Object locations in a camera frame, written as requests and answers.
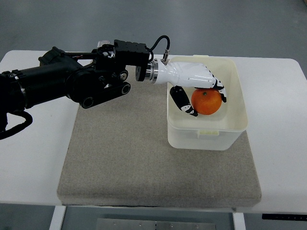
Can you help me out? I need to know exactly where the orange fruit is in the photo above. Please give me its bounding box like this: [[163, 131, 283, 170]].
[[191, 89, 222, 115]]

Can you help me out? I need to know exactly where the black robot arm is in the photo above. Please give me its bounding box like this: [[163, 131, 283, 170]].
[[0, 40, 154, 139]]

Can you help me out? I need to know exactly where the white table leg left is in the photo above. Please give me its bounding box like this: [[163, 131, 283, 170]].
[[49, 206, 66, 230]]

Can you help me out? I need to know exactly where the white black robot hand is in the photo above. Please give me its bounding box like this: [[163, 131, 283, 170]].
[[145, 59, 226, 116]]

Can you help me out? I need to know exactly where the black table control panel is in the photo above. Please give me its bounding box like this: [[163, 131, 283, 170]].
[[262, 214, 307, 221]]

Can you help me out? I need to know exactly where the grey felt mat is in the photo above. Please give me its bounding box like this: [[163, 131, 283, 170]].
[[57, 81, 261, 208]]

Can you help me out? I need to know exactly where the small clear floor plate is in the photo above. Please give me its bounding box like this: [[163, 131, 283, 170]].
[[97, 40, 110, 48]]

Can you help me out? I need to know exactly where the white table leg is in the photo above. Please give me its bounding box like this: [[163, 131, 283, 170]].
[[233, 212, 246, 230], [49, 206, 66, 230]]

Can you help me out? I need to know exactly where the black sleeved arm cable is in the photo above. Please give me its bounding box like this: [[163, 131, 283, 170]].
[[0, 112, 34, 140]]

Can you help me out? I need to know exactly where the translucent white plastic box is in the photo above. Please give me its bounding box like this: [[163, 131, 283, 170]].
[[167, 55, 248, 150]]

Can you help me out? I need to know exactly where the white table leg right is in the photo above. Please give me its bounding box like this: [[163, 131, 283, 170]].
[[233, 212, 246, 230]]

